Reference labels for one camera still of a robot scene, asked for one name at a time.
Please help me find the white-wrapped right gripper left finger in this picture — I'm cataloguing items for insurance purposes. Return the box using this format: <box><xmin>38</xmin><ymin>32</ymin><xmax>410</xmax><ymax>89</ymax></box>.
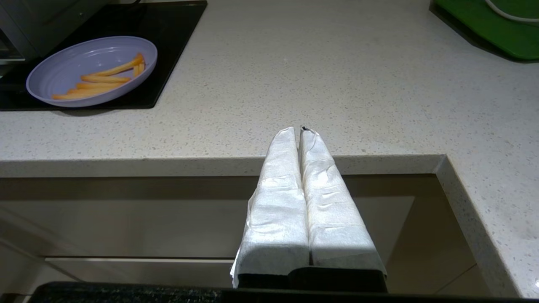
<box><xmin>231</xmin><ymin>127</ymin><xmax>311</xmax><ymax>289</ymax></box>

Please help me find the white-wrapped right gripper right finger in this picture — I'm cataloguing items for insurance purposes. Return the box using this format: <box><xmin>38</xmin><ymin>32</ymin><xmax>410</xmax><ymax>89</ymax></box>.
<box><xmin>299</xmin><ymin>128</ymin><xmax>387</xmax><ymax>292</ymax></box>

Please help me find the purple plate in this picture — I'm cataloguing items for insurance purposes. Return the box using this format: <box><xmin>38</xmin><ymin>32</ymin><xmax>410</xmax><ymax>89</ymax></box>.
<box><xmin>26</xmin><ymin>36</ymin><xmax>158</xmax><ymax>108</ymax></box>

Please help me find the silver Panasonic microwave oven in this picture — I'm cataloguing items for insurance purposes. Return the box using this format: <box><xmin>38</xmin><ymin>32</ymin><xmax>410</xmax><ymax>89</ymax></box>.
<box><xmin>0</xmin><ymin>0</ymin><xmax>111</xmax><ymax>78</ymax></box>

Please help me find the black induction cooktop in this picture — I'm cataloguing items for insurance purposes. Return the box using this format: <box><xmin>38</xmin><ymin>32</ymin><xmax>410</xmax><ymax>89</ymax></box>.
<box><xmin>0</xmin><ymin>0</ymin><xmax>208</xmax><ymax>111</ymax></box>

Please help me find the green plastic tray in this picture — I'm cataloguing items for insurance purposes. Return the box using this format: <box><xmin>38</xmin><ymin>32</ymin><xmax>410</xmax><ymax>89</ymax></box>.
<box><xmin>430</xmin><ymin>0</ymin><xmax>539</xmax><ymax>62</ymax></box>

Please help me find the white power cable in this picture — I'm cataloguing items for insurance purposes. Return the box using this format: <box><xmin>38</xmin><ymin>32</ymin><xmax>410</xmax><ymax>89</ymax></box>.
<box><xmin>484</xmin><ymin>0</ymin><xmax>539</xmax><ymax>23</ymax></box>

